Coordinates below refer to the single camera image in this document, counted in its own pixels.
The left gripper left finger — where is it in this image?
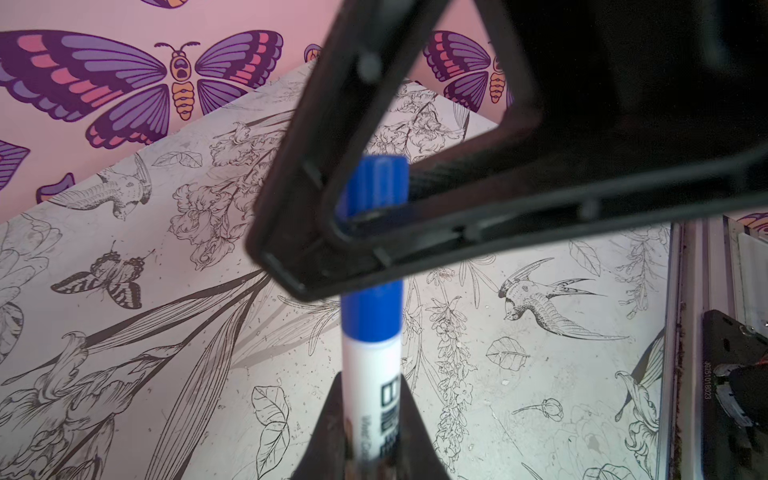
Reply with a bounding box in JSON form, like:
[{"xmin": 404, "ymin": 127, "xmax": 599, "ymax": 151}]
[{"xmin": 291, "ymin": 373, "xmax": 346, "ymax": 480}]

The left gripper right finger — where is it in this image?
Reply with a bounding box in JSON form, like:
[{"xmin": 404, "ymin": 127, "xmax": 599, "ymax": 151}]
[{"xmin": 395, "ymin": 376, "xmax": 450, "ymax": 480}]

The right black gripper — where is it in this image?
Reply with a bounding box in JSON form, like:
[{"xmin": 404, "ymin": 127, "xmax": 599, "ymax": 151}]
[{"xmin": 479, "ymin": 1, "xmax": 767, "ymax": 174}]

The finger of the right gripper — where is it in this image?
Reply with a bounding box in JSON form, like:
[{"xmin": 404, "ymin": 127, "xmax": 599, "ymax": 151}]
[{"xmin": 246, "ymin": 1, "xmax": 767, "ymax": 301}]

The blue pen cap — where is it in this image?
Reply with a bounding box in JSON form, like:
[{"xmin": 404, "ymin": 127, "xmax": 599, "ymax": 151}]
[{"xmin": 337, "ymin": 154, "xmax": 412, "ymax": 344}]

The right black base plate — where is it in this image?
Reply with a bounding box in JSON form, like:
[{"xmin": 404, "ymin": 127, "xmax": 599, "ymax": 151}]
[{"xmin": 701, "ymin": 310, "xmax": 767, "ymax": 479}]

